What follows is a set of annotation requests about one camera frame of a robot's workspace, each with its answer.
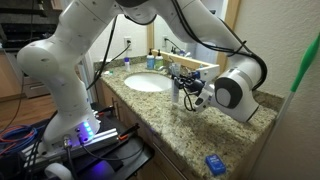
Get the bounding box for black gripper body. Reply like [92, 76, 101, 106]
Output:
[183, 73, 207, 96]

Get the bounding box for white and blue tube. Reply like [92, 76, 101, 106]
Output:
[171, 78, 181, 104]

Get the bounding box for chrome faucet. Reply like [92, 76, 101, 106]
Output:
[157, 61, 183, 78]

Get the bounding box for wooden framed mirror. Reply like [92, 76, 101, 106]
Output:
[145, 0, 242, 83]

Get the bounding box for green soap pump bottle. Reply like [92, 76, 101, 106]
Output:
[154, 49, 165, 70]

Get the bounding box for white sink basin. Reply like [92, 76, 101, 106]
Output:
[123, 72, 174, 93]

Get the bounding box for blue soap pump bottle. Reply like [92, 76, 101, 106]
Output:
[146, 48, 156, 71]

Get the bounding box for small white bottle blue cap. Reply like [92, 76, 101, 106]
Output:
[123, 56, 132, 72]

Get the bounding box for black clamp red tips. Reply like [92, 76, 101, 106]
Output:
[93, 105, 116, 118]
[117, 122, 141, 142]

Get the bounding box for wooden vanity cabinet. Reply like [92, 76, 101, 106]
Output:
[95, 78, 278, 180]

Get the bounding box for blue floss box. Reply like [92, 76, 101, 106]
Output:
[205, 154, 227, 177]

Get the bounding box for black cart top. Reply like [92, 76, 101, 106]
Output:
[74, 102, 155, 180]

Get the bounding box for white drawer unit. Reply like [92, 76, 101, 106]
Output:
[22, 75, 52, 100]

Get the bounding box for white tape roll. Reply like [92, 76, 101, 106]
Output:
[43, 162, 73, 180]

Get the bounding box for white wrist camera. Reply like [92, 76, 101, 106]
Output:
[193, 87, 215, 113]

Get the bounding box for white wall outlet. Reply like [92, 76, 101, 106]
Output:
[123, 35, 133, 51]

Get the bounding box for black power cable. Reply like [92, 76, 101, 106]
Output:
[85, 39, 132, 103]

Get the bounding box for aluminium robot base mount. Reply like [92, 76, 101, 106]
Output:
[21, 127, 121, 168]

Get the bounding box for green and white broom handle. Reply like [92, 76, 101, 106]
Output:
[275, 31, 320, 125]

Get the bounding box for blue cable coil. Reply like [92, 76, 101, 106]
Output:
[0, 124, 45, 155]

